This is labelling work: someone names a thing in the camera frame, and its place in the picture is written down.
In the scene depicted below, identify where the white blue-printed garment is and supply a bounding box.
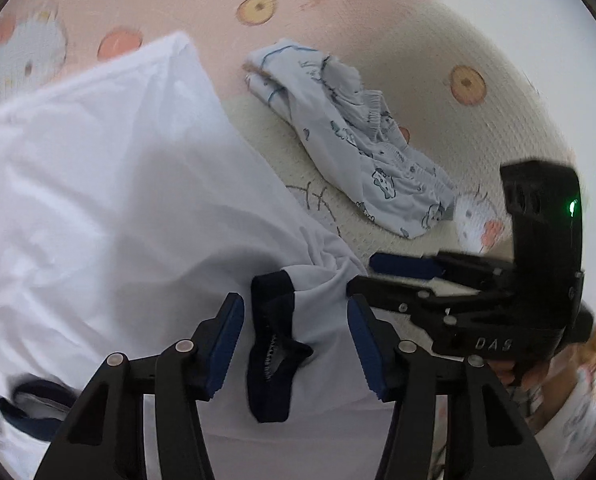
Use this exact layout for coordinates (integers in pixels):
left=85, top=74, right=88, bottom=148
left=243, top=39, right=460, bottom=240

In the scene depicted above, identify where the pink cream cartoon printed blanket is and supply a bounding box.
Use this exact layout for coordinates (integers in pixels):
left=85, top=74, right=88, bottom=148
left=0, top=0, right=594, bottom=461

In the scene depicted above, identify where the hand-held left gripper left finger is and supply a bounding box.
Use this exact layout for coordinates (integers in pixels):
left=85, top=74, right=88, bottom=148
left=34, top=292, right=246, bottom=480

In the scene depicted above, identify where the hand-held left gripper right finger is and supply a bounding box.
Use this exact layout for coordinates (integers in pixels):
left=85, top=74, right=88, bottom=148
left=346, top=294, right=554, bottom=480

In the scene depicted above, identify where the white shirt with navy trim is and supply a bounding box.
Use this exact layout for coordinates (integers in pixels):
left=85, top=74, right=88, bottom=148
left=0, top=31, right=409, bottom=480

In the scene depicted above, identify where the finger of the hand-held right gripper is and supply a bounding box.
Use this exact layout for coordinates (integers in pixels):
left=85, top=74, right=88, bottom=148
left=369, top=251, right=516, bottom=286
left=346, top=274, right=460, bottom=318

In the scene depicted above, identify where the person's right hand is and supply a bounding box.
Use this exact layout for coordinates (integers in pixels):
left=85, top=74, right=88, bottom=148
left=490, top=357, right=551, bottom=392

